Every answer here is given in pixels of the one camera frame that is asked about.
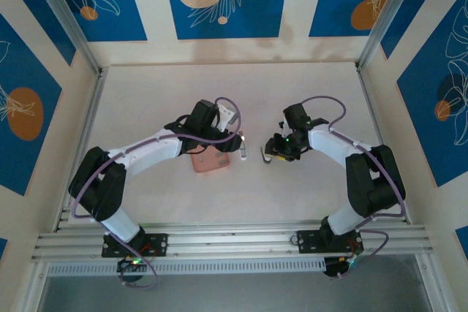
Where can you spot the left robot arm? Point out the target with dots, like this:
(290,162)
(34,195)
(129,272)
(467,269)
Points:
(146,151)

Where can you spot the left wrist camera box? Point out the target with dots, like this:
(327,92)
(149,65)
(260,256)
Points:
(226,116)

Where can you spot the aluminium table side rail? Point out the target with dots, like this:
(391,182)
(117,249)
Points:
(365,89)
(96,96)

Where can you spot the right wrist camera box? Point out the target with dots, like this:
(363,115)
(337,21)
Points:
(282,127)

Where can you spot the small pink white stapler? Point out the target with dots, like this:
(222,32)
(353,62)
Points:
(244,151)

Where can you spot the pink plastic tray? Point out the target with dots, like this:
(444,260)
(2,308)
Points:
(210,164)

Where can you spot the black electronics board green light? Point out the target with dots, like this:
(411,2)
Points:
(129,263)
(340,266)

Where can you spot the grey metal clip tool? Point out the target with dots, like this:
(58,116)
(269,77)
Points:
(264,158)

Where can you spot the aluminium front frame rail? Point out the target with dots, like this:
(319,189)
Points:
(234,239)

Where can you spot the aluminium lower frame leg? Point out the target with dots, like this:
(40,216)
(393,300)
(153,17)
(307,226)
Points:
(431,282)
(34,286)

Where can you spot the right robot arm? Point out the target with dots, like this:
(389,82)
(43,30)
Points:
(329,144)

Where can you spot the aluminium upright post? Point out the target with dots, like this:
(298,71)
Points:
(69,23)
(387,16)

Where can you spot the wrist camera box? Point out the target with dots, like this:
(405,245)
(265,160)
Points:
(282,127)
(226,116)

